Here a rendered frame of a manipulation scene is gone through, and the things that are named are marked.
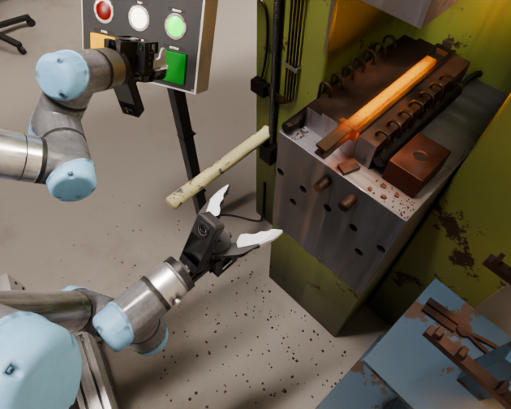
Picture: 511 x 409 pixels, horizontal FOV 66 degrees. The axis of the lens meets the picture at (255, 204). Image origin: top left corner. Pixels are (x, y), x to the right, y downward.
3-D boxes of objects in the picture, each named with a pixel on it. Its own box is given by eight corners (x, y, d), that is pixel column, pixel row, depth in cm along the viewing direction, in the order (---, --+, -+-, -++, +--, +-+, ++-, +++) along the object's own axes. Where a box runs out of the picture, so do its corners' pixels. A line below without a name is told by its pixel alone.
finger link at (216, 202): (216, 196, 84) (207, 234, 79) (214, 179, 80) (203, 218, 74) (230, 198, 84) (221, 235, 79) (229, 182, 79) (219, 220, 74)
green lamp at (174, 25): (178, 41, 95) (174, 24, 91) (165, 33, 97) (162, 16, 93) (187, 36, 96) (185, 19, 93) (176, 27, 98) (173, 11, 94)
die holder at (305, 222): (360, 296, 121) (406, 221, 84) (272, 221, 136) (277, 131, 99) (453, 192, 143) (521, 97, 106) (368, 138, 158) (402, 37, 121)
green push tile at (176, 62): (183, 85, 99) (186, 54, 96) (156, 79, 101) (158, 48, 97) (186, 84, 101) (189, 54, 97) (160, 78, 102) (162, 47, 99)
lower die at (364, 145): (367, 169, 93) (377, 144, 85) (304, 126, 100) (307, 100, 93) (458, 86, 109) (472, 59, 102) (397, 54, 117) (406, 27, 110)
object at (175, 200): (176, 213, 124) (173, 204, 119) (165, 204, 126) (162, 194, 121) (272, 140, 141) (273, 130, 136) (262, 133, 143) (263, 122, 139)
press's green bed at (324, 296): (334, 337, 160) (360, 296, 122) (268, 276, 175) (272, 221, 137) (410, 251, 182) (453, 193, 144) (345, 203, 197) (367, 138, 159)
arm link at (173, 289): (139, 269, 67) (169, 301, 64) (161, 251, 69) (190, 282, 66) (149, 286, 74) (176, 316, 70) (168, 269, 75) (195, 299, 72)
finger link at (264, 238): (281, 241, 78) (234, 247, 78) (282, 226, 73) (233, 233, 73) (283, 256, 77) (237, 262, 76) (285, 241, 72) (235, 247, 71)
